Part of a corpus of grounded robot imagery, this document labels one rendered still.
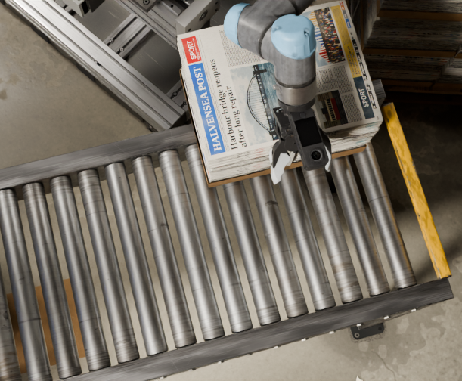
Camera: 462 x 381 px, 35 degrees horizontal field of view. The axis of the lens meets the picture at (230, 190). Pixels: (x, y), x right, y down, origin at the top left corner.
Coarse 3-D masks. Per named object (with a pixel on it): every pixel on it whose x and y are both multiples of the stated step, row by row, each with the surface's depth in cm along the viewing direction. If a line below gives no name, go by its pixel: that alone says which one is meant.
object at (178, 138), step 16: (384, 96) 175; (176, 128) 171; (192, 128) 172; (112, 144) 170; (128, 144) 170; (144, 144) 170; (160, 144) 170; (176, 144) 170; (48, 160) 168; (64, 160) 168; (80, 160) 169; (96, 160) 169; (112, 160) 169; (128, 160) 170; (0, 176) 167; (16, 176) 167; (32, 176) 167; (48, 176) 167; (16, 192) 171; (48, 192) 178
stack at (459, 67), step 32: (352, 0) 246; (384, 0) 194; (416, 0) 193; (448, 0) 192; (384, 32) 210; (416, 32) 209; (448, 32) 209; (384, 64) 232; (416, 64) 232; (448, 64) 231; (416, 96) 259; (448, 96) 260
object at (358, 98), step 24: (336, 24) 153; (336, 48) 152; (360, 48) 152; (336, 72) 151; (360, 72) 151; (336, 96) 150; (360, 96) 150; (336, 120) 148; (360, 120) 148; (336, 144) 160; (360, 144) 165
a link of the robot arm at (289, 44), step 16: (288, 16) 126; (304, 16) 126; (272, 32) 124; (288, 32) 122; (304, 32) 123; (272, 48) 126; (288, 48) 123; (304, 48) 124; (288, 64) 126; (304, 64) 126; (288, 80) 128; (304, 80) 128
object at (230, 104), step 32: (192, 32) 152; (224, 32) 152; (192, 64) 150; (224, 64) 150; (256, 64) 151; (192, 96) 149; (224, 96) 149; (256, 96) 149; (224, 128) 147; (256, 128) 147; (224, 160) 148; (256, 160) 155
